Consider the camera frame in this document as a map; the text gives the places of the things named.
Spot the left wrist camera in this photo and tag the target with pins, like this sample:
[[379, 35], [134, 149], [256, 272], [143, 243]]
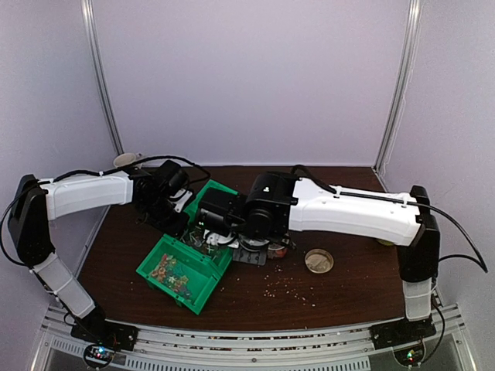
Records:
[[170, 178]]

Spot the gold jar lid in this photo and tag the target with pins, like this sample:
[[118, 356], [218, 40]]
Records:
[[319, 261]]

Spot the left aluminium corner post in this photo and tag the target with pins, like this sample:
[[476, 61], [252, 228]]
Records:
[[87, 7]]

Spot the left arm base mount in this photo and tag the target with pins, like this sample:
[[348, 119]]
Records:
[[113, 336]]

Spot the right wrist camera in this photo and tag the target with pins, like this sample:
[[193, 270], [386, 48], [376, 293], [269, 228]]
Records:
[[222, 213]]

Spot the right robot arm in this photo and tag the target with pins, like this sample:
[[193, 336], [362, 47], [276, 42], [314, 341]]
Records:
[[401, 218]]

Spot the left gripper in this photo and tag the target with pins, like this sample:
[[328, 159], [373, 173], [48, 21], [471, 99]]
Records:
[[177, 225]]

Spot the right aluminium corner post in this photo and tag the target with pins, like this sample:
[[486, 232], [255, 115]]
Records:
[[398, 98]]

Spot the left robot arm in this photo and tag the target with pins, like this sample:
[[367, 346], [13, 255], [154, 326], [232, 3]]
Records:
[[37, 202]]

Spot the green bowl right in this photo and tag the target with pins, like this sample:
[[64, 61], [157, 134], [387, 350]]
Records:
[[385, 243]]

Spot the green bin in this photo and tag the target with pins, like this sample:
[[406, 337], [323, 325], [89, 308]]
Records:
[[201, 282]]

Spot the white ceramic mug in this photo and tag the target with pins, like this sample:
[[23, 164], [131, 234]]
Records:
[[126, 159]]

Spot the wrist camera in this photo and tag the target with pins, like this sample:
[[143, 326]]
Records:
[[170, 178], [222, 213]]

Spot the aluminium front rail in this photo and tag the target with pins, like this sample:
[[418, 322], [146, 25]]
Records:
[[349, 347]]

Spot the lollipop candies pile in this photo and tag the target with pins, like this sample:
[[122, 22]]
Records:
[[194, 239]]

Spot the clear plastic jar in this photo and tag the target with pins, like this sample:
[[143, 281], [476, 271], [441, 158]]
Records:
[[276, 251]]

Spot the aluminium corner post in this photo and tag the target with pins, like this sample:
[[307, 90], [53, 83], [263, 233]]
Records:
[[398, 98], [87, 7]]

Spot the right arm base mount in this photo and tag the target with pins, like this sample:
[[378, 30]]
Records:
[[400, 332]]

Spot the star candies pile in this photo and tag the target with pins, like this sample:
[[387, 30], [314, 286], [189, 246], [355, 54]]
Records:
[[170, 273]]

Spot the green bin compartment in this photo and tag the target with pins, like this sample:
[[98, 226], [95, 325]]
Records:
[[217, 265], [211, 189]]

